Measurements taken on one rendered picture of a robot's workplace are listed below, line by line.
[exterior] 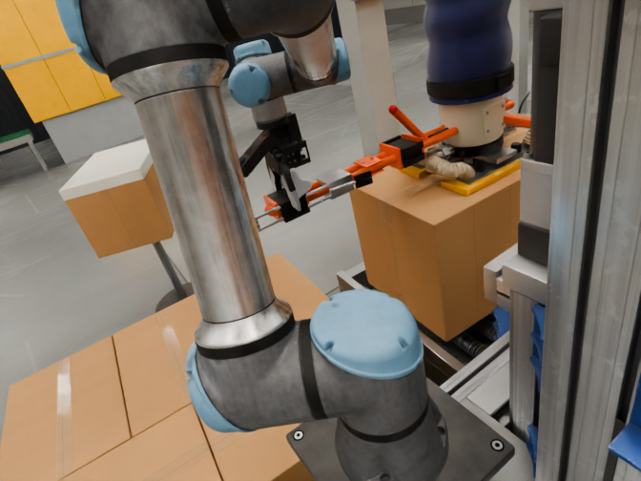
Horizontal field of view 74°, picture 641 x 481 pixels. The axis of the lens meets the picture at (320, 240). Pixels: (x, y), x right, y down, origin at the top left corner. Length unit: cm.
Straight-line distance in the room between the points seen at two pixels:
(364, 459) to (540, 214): 35
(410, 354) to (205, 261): 23
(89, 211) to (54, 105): 576
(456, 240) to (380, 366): 74
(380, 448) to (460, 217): 70
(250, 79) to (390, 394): 56
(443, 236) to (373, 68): 134
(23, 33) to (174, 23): 766
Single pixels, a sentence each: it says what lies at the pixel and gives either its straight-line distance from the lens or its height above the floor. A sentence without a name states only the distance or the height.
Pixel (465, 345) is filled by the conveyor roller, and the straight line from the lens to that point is 144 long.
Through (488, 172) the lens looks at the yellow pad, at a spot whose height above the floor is 105.
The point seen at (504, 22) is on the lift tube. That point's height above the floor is 140.
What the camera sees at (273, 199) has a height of 118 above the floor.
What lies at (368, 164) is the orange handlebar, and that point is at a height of 117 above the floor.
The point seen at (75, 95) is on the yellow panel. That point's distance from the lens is 811.
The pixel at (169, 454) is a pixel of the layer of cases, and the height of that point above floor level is 54.
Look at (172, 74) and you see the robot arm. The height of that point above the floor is 154.
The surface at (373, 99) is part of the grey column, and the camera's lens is 231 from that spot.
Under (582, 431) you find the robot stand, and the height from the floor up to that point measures 113.
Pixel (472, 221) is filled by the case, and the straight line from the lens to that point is 117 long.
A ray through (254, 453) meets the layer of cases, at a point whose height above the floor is 54.
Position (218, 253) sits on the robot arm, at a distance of 45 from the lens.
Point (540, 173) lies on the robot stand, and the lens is 50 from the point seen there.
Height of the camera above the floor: 158
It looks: 30 degrees down
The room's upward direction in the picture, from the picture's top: 15 degrees counter-clockwise
